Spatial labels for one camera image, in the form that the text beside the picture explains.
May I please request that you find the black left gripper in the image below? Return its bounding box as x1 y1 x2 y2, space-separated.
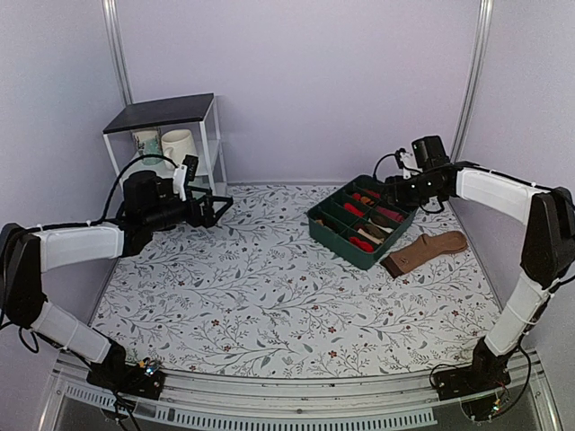
144 185 234 232

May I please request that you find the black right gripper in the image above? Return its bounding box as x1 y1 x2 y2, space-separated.
381 172 442 206

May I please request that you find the green divided organizer tray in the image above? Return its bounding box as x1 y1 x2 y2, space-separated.
306 174 417 270

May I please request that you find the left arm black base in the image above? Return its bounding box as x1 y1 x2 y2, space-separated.
86 345 165 400

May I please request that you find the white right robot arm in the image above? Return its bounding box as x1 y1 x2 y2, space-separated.
385 136 574 391

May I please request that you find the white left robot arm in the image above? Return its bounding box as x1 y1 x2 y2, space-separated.
1 168 233 390

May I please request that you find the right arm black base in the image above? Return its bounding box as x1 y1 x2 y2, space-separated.
429 337 525 400

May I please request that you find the brown cream rolled sock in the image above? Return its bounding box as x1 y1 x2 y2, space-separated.
356 224 393 245

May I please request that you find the red rolled sock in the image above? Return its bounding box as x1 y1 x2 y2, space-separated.
343 203 365 217

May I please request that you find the plain brown sock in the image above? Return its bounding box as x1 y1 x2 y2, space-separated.
380 231 468 278

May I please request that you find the cream white mug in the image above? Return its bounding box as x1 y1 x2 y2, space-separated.
161 129 199 165

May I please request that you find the white shelf black top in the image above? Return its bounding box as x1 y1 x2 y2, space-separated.
102 93 227 195

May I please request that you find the teal patterned mug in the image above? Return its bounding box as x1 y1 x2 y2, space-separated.
131 128 163 166

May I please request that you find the floral patterned table mat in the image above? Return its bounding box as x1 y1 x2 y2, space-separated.
93 185 500 378

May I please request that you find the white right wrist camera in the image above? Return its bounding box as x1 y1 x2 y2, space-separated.
394 148 419 180

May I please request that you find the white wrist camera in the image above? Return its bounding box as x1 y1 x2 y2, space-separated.
172 154 199 202
394 148 419 180

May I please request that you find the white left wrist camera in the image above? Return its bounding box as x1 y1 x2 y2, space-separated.
172 154 199 202

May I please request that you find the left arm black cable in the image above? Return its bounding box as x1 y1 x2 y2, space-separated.
89 154 179 225

